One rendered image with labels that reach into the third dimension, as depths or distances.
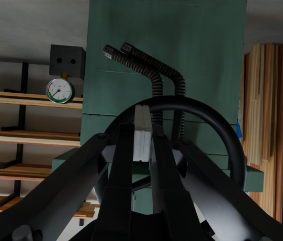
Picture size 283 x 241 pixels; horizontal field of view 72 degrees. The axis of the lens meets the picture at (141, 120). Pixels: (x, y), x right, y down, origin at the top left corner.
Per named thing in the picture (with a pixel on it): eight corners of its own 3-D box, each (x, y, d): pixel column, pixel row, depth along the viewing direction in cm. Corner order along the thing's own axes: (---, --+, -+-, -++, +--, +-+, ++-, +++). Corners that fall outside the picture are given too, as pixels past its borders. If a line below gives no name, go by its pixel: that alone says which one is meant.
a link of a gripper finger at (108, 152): (131, 165, 14) (91, 163, 14) (133, 136, 19) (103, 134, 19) (133, 147, 14) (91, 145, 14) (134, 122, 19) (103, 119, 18)
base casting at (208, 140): (239, 124, 55) (237, 156, 55) (185, 121, 112) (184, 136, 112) (80, 113, 53) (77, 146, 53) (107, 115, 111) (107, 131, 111)
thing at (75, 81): (82, 46, 49) (79, 77, 49) (92, 60, 61) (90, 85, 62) (48, 43, 49) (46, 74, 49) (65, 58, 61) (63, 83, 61)
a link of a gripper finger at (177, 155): (152, 148, 14) (194, 151, 14) (149, 123, 19) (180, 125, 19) (151, 166, 14) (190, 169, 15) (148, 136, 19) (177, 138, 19)
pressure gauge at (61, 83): (73, 71, 46) (71, 104, 47) (77, 74, 50) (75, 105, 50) (46, 68, 46) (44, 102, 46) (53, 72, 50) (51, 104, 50)
